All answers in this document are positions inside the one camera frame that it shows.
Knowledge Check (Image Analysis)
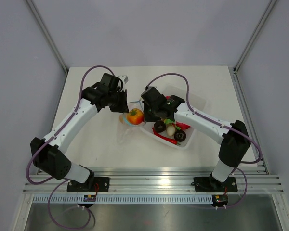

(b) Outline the clear zip top bag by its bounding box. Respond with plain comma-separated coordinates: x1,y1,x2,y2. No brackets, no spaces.
116,99,146,144

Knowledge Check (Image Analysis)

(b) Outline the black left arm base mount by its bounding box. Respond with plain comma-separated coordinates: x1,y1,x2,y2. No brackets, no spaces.
67,177,110,193

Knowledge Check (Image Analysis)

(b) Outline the orange red tomato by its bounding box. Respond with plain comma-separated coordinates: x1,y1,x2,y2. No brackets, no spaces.
127,108,144,125

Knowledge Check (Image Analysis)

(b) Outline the aluminium rail frame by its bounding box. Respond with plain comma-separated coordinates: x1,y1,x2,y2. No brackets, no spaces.
21,71,285,195

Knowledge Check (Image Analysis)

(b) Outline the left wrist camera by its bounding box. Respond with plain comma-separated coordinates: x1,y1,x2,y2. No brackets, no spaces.
119,75,129,84

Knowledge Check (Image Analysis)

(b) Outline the right aluminium corner post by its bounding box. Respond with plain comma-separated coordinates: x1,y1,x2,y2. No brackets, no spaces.
233,0,279,74

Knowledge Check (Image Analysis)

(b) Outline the aluminium corner post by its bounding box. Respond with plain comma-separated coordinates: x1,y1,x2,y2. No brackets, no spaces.
233,0,279,74
24,0,69,76

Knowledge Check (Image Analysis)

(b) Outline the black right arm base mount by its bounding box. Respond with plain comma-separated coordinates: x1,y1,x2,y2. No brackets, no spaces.
191,177,238,193

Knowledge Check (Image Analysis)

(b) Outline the left aluminium corner post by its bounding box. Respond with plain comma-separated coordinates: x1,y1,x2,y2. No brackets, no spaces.
24,0,69,76

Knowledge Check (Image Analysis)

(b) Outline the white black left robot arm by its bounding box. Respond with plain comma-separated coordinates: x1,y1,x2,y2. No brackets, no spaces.
30,73,128,192

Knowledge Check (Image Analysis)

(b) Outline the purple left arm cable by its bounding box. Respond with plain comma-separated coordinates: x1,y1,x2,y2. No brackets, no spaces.
26,65,115,228

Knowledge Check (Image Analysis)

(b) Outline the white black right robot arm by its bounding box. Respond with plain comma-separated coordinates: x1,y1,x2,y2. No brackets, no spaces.
141,87,251,192

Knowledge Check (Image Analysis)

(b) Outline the small circuit board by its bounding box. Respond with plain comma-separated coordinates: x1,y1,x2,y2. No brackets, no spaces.
212,194,228,207
83,195,96,203

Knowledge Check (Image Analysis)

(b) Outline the left small circuit board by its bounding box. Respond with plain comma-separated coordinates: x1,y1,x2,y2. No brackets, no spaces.
83,195,96,203

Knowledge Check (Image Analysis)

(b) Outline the white slotted cable duct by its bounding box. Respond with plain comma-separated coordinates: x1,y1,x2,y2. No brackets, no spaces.
33,194,212,205

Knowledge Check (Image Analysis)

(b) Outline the yellow orange fruit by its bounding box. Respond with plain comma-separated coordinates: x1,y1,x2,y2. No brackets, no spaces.
119,115,128,124

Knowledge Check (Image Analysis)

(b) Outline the red chili pepper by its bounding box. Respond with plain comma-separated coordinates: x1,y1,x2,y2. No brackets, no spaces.
152,128,178,145

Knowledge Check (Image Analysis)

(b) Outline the white perforated plastic basket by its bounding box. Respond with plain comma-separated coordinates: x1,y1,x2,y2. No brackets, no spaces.
140,85,206,150

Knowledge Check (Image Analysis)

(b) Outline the dark purple plum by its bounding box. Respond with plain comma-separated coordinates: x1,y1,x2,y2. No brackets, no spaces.
153,120,167,133

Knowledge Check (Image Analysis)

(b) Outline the white garlic bulb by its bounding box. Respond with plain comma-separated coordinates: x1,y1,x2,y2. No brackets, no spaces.
166,125,176,137

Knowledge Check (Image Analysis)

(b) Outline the right small circuit board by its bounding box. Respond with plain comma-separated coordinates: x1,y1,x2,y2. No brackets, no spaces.
212,194,228,207

